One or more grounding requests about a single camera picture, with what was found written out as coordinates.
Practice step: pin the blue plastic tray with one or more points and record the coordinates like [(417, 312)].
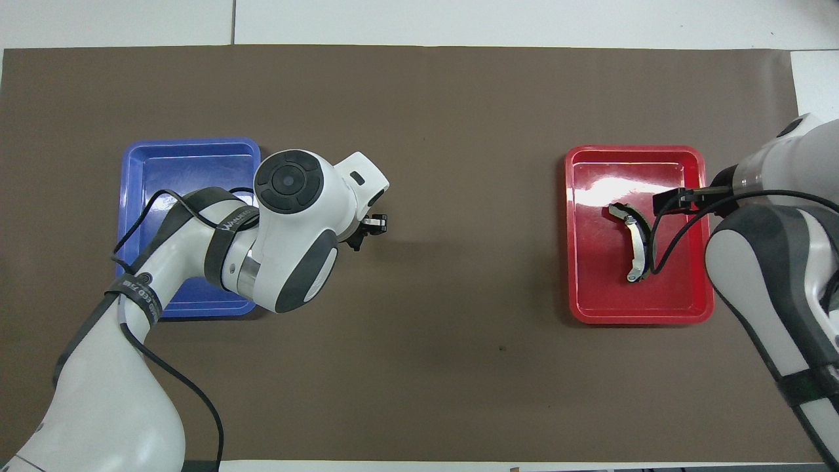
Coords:
[(190, 164)]

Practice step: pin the brown table mat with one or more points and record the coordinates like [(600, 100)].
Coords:
[(446, 360)]

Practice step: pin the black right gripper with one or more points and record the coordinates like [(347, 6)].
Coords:
[(721, 187)]

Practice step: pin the curved dark brake shoe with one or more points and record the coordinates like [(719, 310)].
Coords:
[(633, 242)]

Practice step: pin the red plastic tray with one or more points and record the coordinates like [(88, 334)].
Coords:
[(603, 288)]

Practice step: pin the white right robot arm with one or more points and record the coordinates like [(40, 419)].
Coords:
[(773, 275)]

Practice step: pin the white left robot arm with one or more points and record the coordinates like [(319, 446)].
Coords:
[(295, 216)]

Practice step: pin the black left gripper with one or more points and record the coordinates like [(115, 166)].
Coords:
[(357, 237)]

